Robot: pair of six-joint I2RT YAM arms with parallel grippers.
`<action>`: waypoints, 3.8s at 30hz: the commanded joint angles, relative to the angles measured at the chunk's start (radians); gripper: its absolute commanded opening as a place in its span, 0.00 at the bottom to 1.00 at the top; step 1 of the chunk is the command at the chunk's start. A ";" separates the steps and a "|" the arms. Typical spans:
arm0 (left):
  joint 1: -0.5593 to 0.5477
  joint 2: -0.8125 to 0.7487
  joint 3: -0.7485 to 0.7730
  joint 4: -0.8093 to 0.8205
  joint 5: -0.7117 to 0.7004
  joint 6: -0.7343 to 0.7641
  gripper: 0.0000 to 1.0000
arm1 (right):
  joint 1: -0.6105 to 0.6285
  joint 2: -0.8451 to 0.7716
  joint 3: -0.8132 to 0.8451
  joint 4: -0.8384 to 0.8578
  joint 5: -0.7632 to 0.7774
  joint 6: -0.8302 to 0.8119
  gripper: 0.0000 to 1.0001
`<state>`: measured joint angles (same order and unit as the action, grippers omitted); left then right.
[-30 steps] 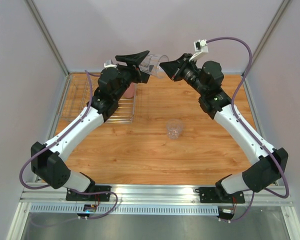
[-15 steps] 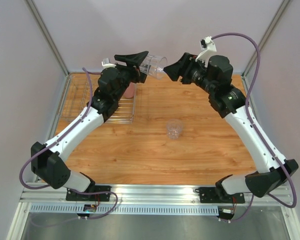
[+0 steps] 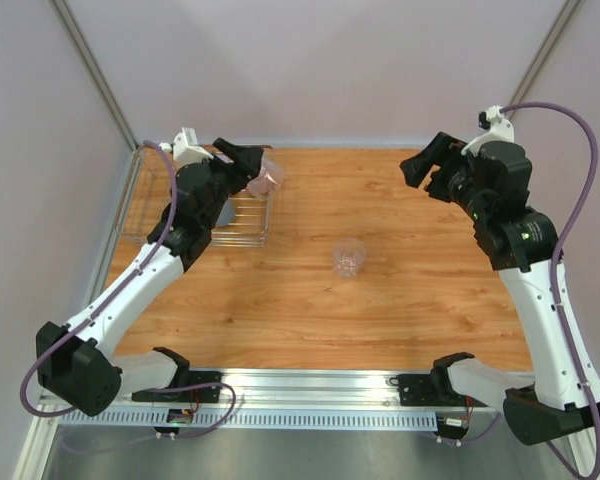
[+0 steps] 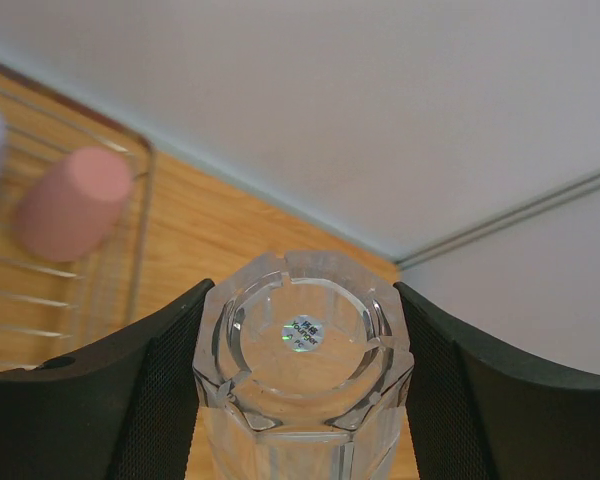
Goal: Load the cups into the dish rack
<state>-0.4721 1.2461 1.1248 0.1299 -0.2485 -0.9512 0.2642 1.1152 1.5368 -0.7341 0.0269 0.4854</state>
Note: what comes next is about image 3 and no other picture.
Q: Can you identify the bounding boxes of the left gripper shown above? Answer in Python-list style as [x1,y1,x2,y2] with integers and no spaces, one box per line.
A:
[196,138,263,231]

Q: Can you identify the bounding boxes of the clear glass tumbler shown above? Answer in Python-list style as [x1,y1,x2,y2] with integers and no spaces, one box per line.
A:
[258,152,286,190]
[332,238,366,279]

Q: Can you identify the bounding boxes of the pink plastic cup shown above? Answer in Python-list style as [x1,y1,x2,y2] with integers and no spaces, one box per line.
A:
[246,174,277,198]

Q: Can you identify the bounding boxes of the blue plastic cup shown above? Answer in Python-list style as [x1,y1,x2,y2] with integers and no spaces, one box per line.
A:
[216,198,235,228]

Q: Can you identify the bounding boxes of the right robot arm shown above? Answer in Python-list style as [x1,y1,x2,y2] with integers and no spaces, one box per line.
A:
[400,132,600,446]

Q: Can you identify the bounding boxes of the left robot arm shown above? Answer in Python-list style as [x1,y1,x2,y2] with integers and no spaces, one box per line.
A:
[25,138,264,416]

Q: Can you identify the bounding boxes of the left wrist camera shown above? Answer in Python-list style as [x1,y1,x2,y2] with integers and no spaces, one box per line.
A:
[159,127,213,166]

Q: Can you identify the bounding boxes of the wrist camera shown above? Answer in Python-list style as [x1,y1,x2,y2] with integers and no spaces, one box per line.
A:
[461,105,515,156]
[159,127,213,166]

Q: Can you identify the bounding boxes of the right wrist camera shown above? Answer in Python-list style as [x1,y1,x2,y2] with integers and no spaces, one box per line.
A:
[461,105,515,156]

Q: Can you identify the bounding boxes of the clear wire dish rack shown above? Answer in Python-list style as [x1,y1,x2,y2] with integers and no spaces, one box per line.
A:
[115,147,272,248]

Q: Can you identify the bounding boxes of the right aluminium corner post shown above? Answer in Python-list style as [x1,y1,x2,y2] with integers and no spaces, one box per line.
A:
[508,0,585,104]

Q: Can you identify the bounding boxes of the aluminium corner post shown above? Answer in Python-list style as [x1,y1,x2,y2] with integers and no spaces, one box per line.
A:
[508,0,585,104]
[48,0,138,150]

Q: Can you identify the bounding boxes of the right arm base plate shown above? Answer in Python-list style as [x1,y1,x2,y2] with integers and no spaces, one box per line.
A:
[388,373,485,407]

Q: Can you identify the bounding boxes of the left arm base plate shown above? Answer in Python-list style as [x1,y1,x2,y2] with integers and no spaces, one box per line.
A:
[131,370,223,404]

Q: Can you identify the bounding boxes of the left aluminium corner post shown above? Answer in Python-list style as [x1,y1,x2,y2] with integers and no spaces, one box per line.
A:
[48,0,138,150]

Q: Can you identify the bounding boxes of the slotted cable duct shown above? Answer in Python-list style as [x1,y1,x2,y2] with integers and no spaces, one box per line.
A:
[58,406,437,432]

